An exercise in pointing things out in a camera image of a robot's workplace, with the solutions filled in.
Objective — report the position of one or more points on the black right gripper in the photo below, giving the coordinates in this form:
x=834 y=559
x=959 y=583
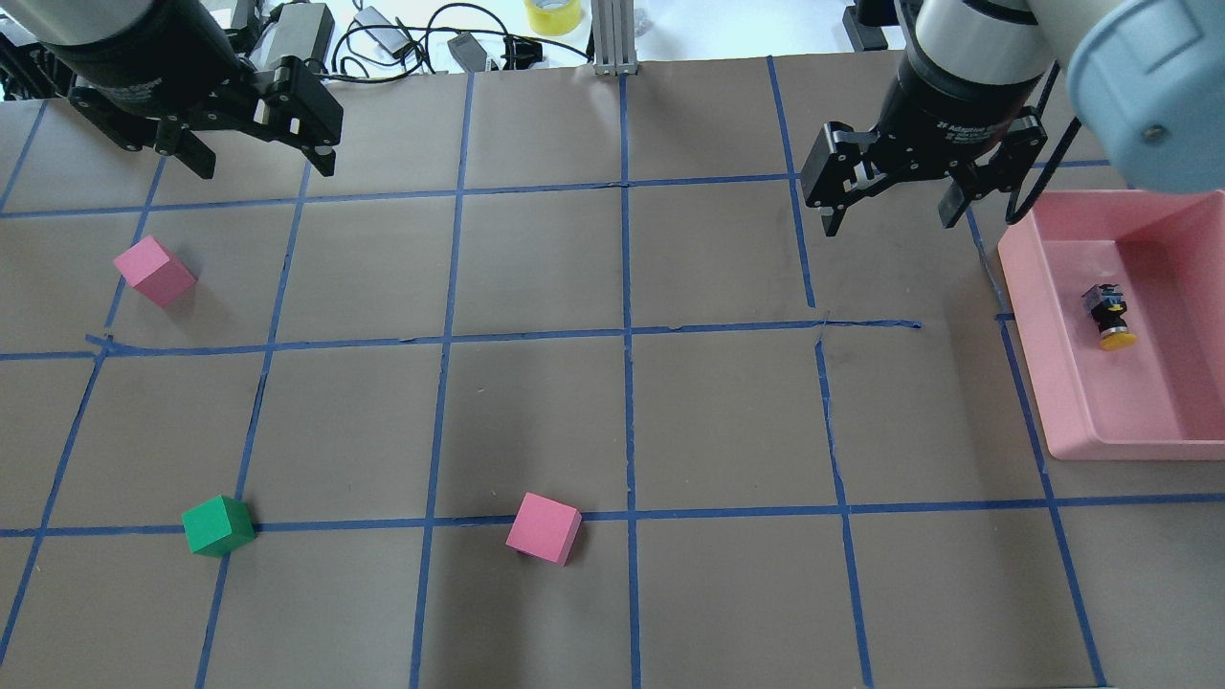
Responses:
x=947 y=117

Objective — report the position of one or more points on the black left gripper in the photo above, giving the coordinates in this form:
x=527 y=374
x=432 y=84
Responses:
x=161 y=78

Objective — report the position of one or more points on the yellow push button switch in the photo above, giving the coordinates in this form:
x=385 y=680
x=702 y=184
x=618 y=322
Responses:
x=1106 y=306

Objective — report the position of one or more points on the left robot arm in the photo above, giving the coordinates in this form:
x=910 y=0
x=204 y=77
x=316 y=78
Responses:
x=156 y=74

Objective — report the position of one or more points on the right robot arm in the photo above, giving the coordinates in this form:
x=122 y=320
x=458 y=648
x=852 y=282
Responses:
x=1144 y=77

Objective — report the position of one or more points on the black power adapter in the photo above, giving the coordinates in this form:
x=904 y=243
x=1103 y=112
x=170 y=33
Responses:
x=302 y=30

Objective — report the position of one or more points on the pink cube near left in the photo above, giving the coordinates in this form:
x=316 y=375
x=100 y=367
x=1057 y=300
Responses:
x=155 y=272

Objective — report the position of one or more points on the pink cube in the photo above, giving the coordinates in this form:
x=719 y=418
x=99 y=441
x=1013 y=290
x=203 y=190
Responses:
x=545 y=529
x=155 y=272

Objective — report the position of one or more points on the pink plastic bin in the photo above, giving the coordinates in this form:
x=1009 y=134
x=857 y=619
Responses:
x=1160 y=399

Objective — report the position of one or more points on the yellow tape roll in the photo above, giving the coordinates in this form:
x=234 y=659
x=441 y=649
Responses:
x=553 y=17

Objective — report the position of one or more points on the green cube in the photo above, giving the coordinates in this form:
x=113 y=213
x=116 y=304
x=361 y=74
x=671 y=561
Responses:
x=218 y=526

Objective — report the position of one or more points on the pink cube centre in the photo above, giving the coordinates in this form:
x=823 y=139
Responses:
x=545 y=529

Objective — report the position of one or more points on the aluminium frame post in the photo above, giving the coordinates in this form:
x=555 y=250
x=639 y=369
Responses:
x=613 y=32

